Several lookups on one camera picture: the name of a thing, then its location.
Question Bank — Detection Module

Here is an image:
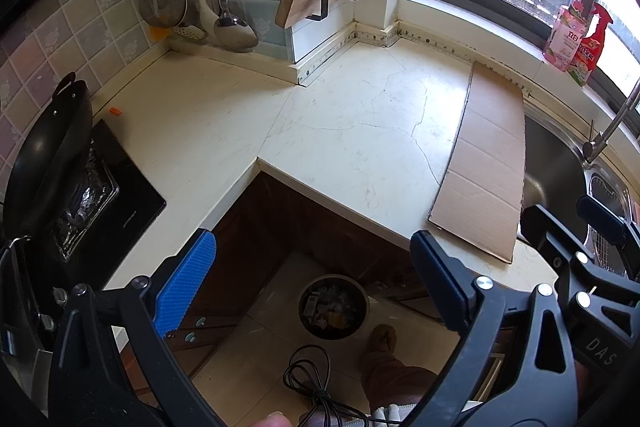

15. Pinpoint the person's left hand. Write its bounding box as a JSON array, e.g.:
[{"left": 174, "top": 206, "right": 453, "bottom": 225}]
[{"left": 252, "top": 412, "right": 291, "bottom": 427}]

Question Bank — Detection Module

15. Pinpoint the brown slipper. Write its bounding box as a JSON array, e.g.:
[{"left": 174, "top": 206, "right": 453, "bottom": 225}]
[{"left": 367, "top": 324, "right": 398, "bottom": 354}]

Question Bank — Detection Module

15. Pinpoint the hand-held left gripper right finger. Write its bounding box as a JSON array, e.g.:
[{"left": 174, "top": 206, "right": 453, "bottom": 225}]
[{"left": 400, "top": 231, "right": 581, "bottom": 427}]

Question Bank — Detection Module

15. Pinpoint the red spray bottle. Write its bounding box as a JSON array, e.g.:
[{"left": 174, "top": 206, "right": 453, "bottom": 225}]
[{"left": 570, "top": 3, "right": 614, "bottom": 86}]

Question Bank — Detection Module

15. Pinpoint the stainless steel sink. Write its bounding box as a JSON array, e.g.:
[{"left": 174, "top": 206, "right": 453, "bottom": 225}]
[{"left": 520, "top": 107, "right": 640, "bottom": 280}]

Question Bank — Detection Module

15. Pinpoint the black wok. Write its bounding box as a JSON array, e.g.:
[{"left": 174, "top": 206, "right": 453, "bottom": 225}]
[{"left": 0, "top": 74, "right": 94, "bottom": 258}]

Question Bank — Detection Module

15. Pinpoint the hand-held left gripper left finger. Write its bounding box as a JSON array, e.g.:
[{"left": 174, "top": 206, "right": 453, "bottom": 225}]
[{"left": 47, "top": 229, "right": 226, "bottom": 427}]

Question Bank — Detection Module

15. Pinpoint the person's pink trouser leg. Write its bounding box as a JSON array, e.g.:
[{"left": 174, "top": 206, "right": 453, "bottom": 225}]
[{"left": 360, "top": 347, "right": 442, "bottom": 419}]

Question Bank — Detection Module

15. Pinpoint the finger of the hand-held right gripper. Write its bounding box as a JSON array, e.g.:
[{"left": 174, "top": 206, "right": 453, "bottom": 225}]
[
  {"left": 520, "top": 205, "right": 601, "bottom": 288},
  {"left": 577, "top": 196, "right": 640, "bottom": 280}
]

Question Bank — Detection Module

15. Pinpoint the flat cardboard sheet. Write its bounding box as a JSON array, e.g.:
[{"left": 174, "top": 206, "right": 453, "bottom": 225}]
[{"left": 427, "top": 61, "right": 526, "bottom": 264}]

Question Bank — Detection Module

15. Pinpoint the round grey trash bin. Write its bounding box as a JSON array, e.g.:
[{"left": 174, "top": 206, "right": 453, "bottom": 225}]
[{"left": 298, "top": 275, "right": 371, "bottom": 342}]

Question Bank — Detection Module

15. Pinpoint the black glass stove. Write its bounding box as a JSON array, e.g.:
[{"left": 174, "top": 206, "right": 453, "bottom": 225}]
[{"left": 52, "top": 119, "right": 167, "bottom": 275}]

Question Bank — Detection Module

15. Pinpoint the brown wooden cabinet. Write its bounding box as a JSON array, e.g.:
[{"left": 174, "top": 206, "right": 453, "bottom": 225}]
[{"left": 165, "top": 169, "right": 501, "bottom": 358}]

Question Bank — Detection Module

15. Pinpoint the black cable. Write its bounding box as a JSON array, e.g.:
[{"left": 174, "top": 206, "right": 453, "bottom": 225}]
[{"left": 282, "top": 344, "right": 401, "bottom": 427}]

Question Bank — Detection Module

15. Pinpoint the steel kitchen faucet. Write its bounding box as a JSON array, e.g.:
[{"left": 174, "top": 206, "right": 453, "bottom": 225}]
[{"left": 582, "top": 79, "right": 640, "bottom": 165}]

